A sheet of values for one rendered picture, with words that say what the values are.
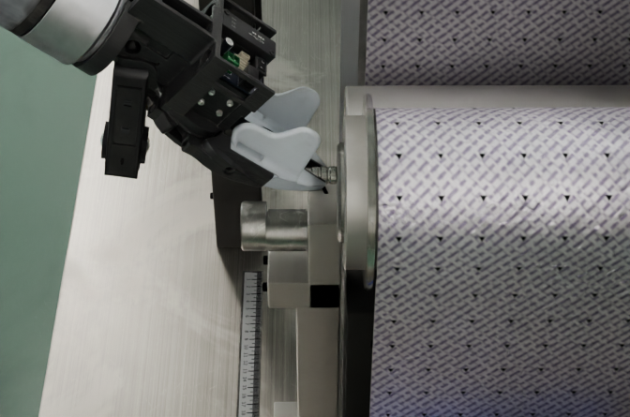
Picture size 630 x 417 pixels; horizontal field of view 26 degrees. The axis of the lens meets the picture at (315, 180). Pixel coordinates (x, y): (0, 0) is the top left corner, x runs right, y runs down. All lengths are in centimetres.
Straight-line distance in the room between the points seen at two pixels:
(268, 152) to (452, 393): 26
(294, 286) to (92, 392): 31
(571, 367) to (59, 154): 197
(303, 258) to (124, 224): 41
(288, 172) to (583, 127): 22
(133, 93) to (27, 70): 220
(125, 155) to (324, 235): 17
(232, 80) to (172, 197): 59
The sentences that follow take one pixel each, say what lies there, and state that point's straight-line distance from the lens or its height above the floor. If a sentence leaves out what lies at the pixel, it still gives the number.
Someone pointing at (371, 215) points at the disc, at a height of 129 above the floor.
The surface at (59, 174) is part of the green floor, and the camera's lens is 288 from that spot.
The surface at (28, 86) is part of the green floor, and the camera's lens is 311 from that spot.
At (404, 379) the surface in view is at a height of 110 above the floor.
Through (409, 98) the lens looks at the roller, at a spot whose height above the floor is 123.
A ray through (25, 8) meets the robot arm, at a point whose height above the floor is 143.
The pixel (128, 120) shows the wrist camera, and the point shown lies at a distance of 98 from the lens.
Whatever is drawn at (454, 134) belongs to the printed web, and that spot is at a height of 131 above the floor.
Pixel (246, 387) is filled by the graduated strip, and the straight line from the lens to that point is 134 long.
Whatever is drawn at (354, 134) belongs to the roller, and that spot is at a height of 131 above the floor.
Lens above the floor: 197
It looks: 44 degrees down
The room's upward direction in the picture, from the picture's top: straight up
